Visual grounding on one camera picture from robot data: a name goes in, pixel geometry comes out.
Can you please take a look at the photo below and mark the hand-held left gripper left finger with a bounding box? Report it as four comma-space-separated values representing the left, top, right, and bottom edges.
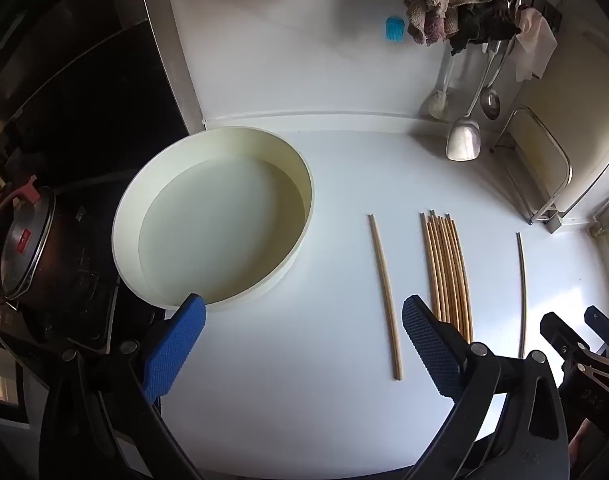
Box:
39, 293, 206, 480

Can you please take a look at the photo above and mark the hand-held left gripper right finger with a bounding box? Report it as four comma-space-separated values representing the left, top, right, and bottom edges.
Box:
401, 295, 570, 480

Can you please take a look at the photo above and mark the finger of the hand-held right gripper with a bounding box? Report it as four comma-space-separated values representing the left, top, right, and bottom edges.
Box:
584, 306, 609, 348
540, 312, 592, 366

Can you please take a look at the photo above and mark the single metal chopstick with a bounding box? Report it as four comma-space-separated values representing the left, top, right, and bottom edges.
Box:
515, 232, 529, 360

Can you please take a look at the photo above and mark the bundle of wooden chopsticks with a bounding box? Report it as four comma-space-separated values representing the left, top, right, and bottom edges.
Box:
420, 210, 474, 343

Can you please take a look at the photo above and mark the single wooden chopstick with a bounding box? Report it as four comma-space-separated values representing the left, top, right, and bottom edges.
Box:
368, 215, 404, 381

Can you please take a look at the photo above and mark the white round basin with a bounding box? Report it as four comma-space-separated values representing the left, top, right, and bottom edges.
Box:
112, 126, 315, 311

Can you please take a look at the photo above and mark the black gas stove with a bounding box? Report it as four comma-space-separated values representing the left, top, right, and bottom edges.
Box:
0, 260, 135, 361

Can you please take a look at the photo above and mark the metal rack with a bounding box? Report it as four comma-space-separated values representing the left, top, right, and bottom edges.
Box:
489, 107, 572, 233

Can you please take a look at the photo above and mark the dark cooking pot with lid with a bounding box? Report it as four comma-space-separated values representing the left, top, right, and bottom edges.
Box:
0, 175, 115, 311

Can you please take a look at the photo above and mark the white cutting board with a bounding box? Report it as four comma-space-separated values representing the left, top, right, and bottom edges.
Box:
504, 75, 609, 216

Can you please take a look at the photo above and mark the metal spatula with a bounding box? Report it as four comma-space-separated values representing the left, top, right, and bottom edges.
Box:
445, 40, 507, 162

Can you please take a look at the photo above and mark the metal ladle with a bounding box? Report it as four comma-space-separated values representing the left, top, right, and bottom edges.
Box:
481, 35, 520, 121

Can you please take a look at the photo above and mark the pale pink cloth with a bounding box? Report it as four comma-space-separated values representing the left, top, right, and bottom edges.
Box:
514, 7, 557, 83

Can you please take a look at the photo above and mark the dark cloth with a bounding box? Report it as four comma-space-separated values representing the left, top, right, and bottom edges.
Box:
449, 0, 522, 56

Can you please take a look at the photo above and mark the beige rag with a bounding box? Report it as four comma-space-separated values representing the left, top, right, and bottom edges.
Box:
395, 0, 500, 47

